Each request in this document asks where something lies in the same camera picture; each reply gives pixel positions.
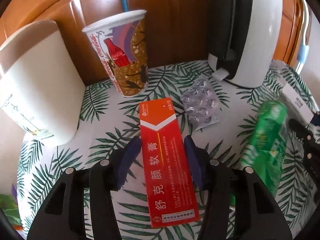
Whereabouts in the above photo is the green soda can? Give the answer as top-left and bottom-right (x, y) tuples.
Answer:
(236, 100), (288, 197)

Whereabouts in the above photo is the red ointment box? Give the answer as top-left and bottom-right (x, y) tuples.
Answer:
(139, 98), (200, 228)

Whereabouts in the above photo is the silver pill blister pack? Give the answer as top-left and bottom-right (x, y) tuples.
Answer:
(181, 74), (220, 131)

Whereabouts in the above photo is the beige desktop trash bin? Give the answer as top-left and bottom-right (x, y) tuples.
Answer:
(1, 20), (85, 145)

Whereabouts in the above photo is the palm leaf tablecloth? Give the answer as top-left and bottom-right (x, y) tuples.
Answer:
(17, 61), (319, 239)

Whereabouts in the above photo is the white black electric kettle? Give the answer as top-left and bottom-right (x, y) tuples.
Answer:
(208, 0), (283, 88)

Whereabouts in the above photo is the cola paper cup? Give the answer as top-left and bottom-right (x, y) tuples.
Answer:
(82, 10), (148, 97)

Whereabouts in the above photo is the wooden wardrobe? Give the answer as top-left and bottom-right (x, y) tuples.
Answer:
(0, 0), (308, 87)

